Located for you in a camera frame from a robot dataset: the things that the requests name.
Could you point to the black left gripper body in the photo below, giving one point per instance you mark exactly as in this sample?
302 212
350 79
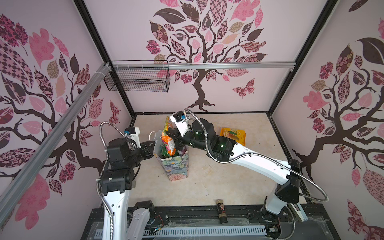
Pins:
144 153

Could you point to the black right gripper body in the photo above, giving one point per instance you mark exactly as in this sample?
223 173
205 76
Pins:
190 140

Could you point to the orange snack bag with label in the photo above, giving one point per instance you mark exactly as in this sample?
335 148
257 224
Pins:
166 139

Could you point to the floral paper bag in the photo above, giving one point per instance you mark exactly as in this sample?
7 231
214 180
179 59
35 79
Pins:
175 167

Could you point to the yellow orange snack bag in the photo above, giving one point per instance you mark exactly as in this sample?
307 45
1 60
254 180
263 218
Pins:
238 135

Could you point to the green white snack bag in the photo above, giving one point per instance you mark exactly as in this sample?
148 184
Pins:
164 152

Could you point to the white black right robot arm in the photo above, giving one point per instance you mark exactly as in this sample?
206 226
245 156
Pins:
222 147

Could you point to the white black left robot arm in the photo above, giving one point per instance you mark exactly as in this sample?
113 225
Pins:
143 211

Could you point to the small brown black bottle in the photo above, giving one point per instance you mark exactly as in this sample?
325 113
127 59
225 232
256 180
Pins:
221 211

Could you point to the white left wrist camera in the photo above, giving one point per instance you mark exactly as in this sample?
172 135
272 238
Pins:
133 134

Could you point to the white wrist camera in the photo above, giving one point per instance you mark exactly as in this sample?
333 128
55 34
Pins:
133 134
182 123

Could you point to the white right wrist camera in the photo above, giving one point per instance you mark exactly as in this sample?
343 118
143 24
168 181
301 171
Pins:
182 123

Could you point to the black wire basket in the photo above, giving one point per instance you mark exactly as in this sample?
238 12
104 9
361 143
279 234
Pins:
139 76

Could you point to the aluminium rail back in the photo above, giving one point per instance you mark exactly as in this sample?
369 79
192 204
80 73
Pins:
204 66

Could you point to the aluminium rail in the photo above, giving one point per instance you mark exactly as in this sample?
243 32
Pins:
24 179
204 66

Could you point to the white slotted cable duct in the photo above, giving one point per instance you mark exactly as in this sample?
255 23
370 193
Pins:
194 232

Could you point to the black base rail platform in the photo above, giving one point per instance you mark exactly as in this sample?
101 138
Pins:
318 226

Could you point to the aluminium rail left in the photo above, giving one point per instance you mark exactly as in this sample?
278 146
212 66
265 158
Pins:
24 179

